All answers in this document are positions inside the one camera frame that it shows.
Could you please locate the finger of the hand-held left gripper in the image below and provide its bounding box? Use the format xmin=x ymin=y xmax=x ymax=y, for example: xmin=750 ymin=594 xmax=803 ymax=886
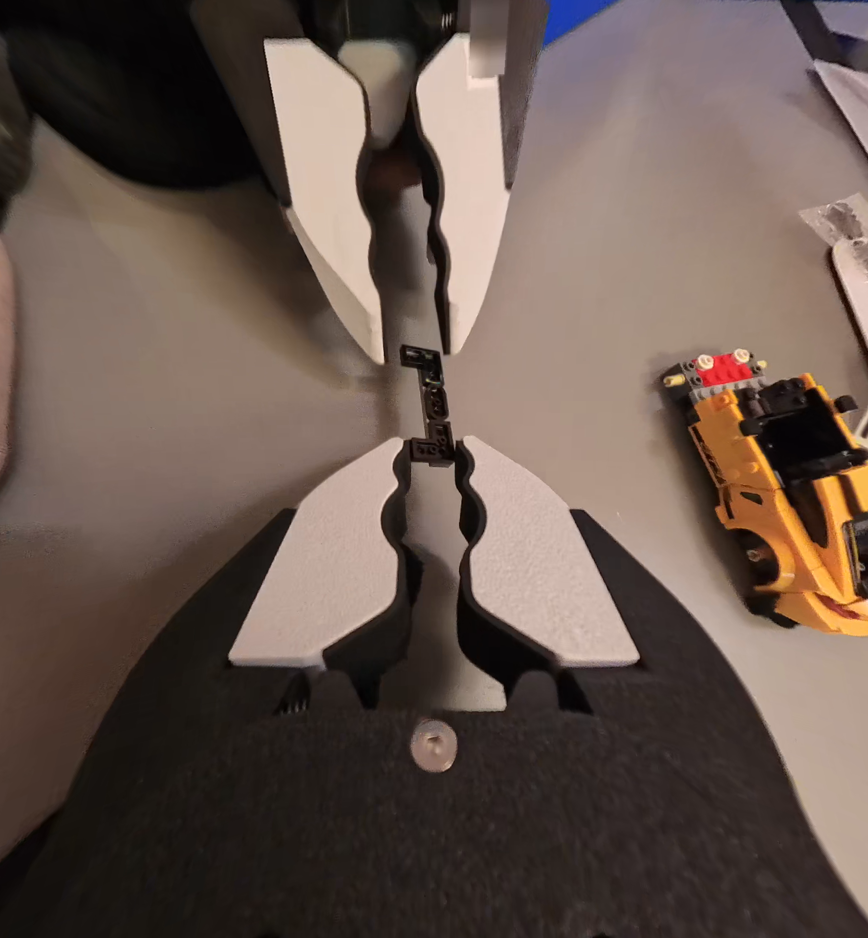
xmin=413 ymin=33 xmax=513 ymax=358
xmin=262 ymin=35 xmax=389 ymax=366

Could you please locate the small black lego piece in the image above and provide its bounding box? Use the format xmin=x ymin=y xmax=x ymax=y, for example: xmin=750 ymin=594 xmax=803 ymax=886
xmin=405 ymin=436 xmax=457 ymax=470

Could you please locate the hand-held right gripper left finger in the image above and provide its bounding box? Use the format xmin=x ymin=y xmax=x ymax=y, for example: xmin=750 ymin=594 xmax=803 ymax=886
xmin=227 ymin=438 xmax=416 ymax=675

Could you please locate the blue bin with lego pieces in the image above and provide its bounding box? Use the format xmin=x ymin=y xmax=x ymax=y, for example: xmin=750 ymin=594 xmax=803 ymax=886
xmin=544 ymin=0 xmax=589 ymax=45

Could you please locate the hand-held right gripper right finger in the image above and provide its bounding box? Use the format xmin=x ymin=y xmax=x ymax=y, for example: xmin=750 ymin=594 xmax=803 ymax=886
xmin=455 ymin=436 xmax=640 ymax=671

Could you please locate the torn white paper bag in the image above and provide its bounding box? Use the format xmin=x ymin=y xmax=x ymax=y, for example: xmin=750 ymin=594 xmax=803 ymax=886
xmin=815 ymin=59 xmax=868 ymax=206

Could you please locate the long grey lego plate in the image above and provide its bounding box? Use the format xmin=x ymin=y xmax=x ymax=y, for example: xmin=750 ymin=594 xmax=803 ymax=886
xmin=415 ymin=366 xmax=456 ymax=448

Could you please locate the yellow lego car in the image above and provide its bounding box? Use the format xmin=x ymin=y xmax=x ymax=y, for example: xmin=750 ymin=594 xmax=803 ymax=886
xmin=660 ymin=350 xmax=868 ymax=637

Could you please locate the person's left forearm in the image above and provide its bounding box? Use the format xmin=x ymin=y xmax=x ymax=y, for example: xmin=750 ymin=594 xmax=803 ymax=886
xmin=0 ymin=0 xmax=274 ymax=190

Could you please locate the clear bag of black parts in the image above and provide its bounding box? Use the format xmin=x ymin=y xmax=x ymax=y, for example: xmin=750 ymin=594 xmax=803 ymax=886
xmin=799 ymin=192 xmax=868 ymax=290

